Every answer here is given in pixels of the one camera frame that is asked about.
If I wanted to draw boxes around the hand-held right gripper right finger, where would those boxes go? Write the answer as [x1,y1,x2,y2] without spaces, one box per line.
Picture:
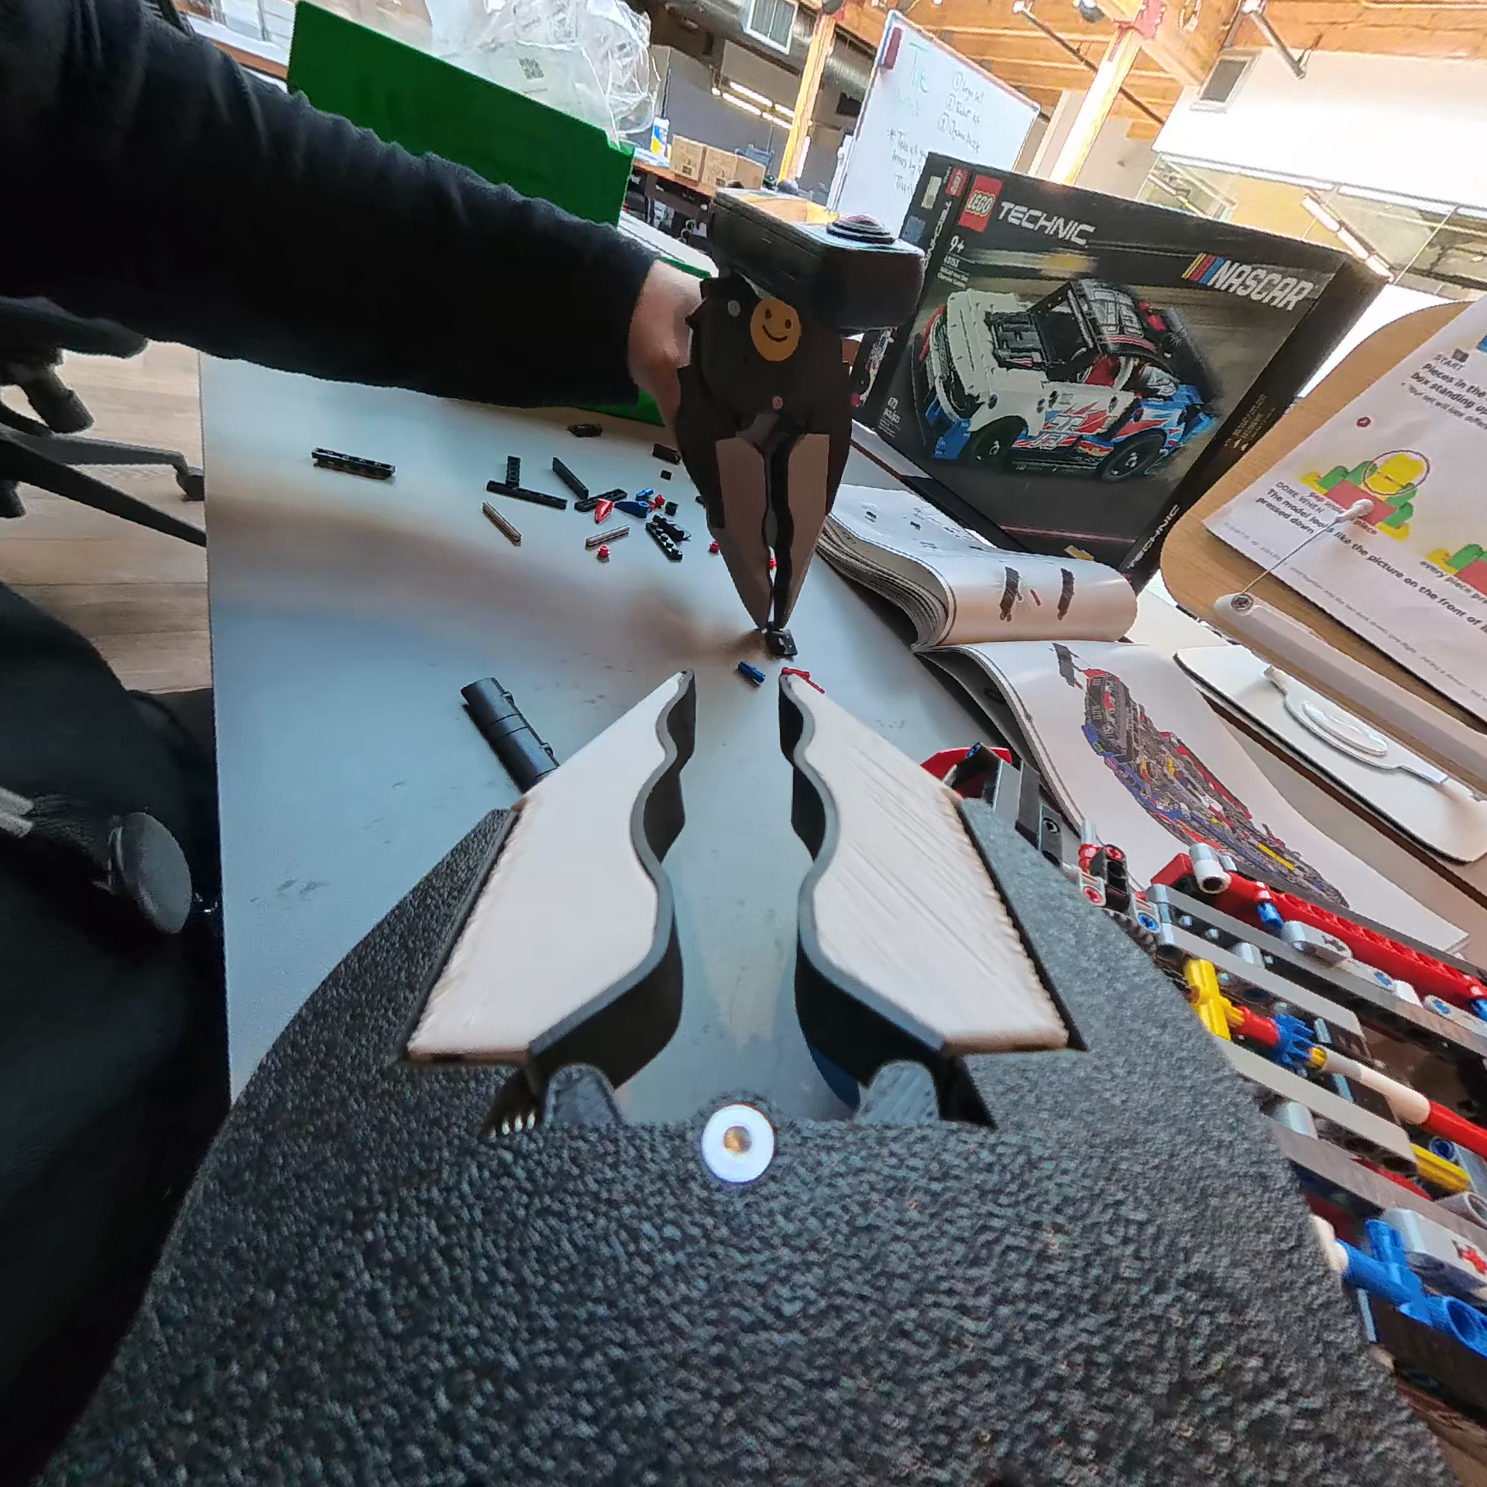
[779,674,1071,1095]

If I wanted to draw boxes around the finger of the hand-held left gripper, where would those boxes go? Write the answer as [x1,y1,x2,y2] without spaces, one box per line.
[712,433,777,631]
[772,433,831,631]

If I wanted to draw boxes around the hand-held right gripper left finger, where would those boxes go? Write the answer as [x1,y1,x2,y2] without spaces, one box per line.
[407,668,700,1093]

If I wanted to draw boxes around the pile of small toy bricks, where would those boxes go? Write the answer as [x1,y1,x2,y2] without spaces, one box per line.
[570,417,728,564]

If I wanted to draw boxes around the instruction booklet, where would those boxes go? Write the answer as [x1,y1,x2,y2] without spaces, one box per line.
[816,483,1471,953]

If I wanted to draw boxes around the long black toy connector assembly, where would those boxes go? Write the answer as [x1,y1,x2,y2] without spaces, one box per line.
[461,676,563,792]

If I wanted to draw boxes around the partly built toy car model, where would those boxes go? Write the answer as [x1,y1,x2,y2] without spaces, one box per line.
[923,743,1487,1412]

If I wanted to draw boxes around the person's left hand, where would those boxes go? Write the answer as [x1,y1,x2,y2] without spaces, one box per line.
[627,258,707,424]

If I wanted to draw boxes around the whiteboard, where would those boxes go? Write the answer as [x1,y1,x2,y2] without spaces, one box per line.
[831,12,1041,233]

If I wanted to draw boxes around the black toy car set box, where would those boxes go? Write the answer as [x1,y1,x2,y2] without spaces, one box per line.
[852,150,1390,594]

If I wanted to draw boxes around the clear plastic bags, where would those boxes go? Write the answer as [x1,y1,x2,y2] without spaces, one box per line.
[423,0,657,134]

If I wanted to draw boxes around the green plastic bin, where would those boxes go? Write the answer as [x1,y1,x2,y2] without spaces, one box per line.
[285,0,666,424]

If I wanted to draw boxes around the wooden document stand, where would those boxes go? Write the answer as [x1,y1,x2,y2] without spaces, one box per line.
[1160,298,1487,867]

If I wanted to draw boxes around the round grey knob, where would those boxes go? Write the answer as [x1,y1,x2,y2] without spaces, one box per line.
[110,810,195,936]

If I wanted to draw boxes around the person's lap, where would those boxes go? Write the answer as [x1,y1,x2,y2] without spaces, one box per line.
[0,580,229,1487]

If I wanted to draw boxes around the printed instruction sheet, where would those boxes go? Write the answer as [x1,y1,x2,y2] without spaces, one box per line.
[1204,330,1487,722]

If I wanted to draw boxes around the black office chair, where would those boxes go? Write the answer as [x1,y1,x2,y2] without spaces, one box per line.
[0,295,209,546]

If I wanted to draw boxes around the black strap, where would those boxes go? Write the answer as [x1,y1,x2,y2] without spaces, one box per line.
[0,784,124,884]

